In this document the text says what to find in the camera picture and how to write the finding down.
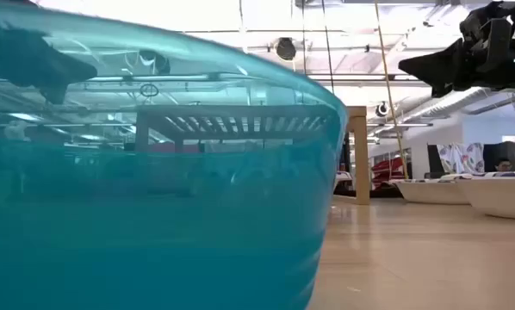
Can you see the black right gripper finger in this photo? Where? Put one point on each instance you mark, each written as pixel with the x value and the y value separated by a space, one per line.
pixel 442 64

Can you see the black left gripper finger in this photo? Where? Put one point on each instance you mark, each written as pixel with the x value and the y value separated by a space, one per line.
pixel 59 69

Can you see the blue patterned paper bowl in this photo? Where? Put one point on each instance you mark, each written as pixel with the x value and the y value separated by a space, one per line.
pixel 429 194
pixel 498 198

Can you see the wooden slatted shelf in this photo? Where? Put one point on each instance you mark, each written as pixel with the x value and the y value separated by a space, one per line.
pixel 361 150

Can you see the round black ceiling fixture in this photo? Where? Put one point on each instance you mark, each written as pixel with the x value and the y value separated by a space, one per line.
pixel 382 109
pixel 285 48

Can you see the floral patterned cloth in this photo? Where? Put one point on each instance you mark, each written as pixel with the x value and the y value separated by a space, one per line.
pixel 460 157

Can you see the black partition panel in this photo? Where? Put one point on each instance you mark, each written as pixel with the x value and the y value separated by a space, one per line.
pixel 507 155

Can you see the person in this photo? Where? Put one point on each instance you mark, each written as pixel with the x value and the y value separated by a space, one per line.
pixel 504 165

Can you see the rack with red bins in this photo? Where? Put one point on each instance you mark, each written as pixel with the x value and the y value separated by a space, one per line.
pixel 386 170

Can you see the teal plastic bowl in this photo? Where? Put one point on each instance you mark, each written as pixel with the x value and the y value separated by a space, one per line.
pixel 154 237

